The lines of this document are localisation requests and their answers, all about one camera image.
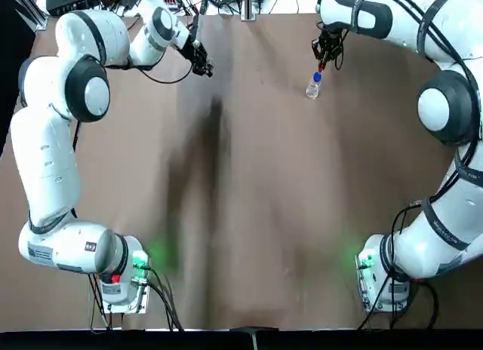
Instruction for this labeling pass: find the glass bottle with blue cap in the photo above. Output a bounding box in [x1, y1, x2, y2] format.
[305, 71, 325, 100]

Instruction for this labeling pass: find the short aluminium post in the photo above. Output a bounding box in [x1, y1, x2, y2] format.
[241, 0, 262, 22]

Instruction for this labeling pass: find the aluminium frame post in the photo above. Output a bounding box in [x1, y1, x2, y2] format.
[20, 1, 49, 31]

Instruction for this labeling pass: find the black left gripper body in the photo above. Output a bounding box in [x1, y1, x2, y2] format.
[176, 35, 210, 66]

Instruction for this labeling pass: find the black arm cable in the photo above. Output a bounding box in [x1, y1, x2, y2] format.
[88, 266, 186, 332]
[392, 0, 483, 328]

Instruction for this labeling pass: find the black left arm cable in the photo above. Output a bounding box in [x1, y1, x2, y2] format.
[88, 266, 186, 332]

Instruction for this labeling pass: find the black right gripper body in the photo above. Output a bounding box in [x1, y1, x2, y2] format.
[318, 21, 347, 46]

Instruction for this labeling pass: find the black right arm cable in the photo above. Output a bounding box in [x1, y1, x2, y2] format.
[392, 0, 483, 328]

